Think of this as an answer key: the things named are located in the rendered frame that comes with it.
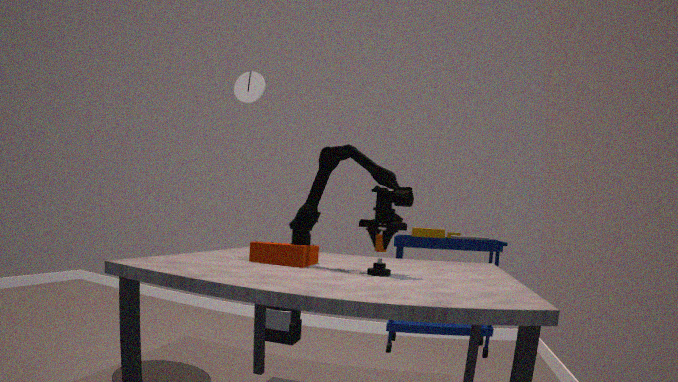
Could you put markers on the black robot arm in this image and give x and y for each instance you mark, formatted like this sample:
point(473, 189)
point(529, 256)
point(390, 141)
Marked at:
point(329, 158)

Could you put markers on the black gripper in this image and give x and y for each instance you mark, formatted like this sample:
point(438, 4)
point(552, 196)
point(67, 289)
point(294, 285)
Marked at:
point(383, 215)

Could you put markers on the orange knob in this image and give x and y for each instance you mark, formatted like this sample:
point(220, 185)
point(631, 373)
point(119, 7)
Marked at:
point(379, 244)

